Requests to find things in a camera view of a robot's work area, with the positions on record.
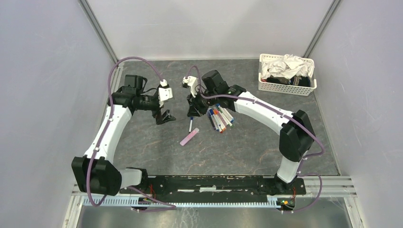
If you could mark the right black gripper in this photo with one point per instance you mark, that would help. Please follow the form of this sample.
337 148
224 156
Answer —
196 109

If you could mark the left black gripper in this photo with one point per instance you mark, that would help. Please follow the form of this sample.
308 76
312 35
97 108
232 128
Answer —
166 117

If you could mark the blue white marker pen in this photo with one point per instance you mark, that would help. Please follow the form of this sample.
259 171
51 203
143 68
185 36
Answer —
190 124

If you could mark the pink highlighter pen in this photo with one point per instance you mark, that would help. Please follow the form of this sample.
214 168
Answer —
189 136

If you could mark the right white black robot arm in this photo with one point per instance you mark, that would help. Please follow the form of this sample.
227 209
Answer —
296 134

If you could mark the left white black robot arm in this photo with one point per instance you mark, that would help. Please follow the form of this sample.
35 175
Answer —
94 171

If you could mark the dark blue capped marker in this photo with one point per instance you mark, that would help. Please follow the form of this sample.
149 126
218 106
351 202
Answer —
216 126

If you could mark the orange capped marker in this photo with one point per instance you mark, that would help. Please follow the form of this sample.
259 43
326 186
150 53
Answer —
220 123

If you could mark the purple capped marker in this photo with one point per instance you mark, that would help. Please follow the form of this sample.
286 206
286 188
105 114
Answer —
224 123

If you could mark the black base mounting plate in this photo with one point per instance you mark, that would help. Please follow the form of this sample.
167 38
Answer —
218 188

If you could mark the white plastic basket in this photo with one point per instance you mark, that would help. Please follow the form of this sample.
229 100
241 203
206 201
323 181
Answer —
286 89

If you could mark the white cloth in basket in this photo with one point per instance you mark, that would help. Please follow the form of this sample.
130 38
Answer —
285 66

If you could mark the black cloth in basket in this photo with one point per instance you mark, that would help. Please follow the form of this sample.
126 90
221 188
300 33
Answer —
294 81

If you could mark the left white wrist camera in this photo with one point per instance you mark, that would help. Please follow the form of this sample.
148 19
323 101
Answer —
165 92

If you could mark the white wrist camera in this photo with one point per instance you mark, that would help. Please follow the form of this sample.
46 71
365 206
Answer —
165 92
191 83

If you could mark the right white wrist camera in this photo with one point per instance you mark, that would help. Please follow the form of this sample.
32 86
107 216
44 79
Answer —
191 83

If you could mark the white cable duct strip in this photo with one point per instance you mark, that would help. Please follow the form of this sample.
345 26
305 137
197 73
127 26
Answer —
134 201

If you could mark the aluminium frame rail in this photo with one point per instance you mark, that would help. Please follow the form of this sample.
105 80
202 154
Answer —
325 186

